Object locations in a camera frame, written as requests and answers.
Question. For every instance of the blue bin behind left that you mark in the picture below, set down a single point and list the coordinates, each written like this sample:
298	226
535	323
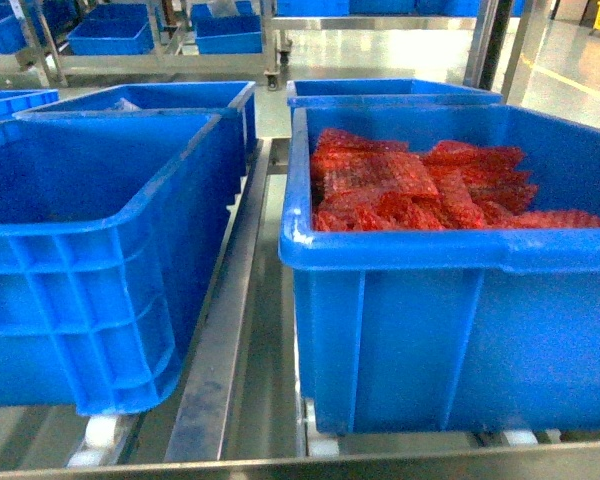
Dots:
233	100

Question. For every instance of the blue bin with red bags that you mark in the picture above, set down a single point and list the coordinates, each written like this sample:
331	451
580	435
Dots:
461	330

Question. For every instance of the blue bin behind right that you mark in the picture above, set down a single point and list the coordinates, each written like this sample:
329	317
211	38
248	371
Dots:
383	92

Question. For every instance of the long stainless steel shelf rack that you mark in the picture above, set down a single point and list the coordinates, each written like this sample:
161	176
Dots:
238	412

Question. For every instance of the empty blue bin left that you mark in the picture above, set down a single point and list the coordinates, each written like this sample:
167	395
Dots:
110	230

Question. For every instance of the red bubble wrap bags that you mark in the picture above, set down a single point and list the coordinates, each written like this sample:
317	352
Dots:
359	185

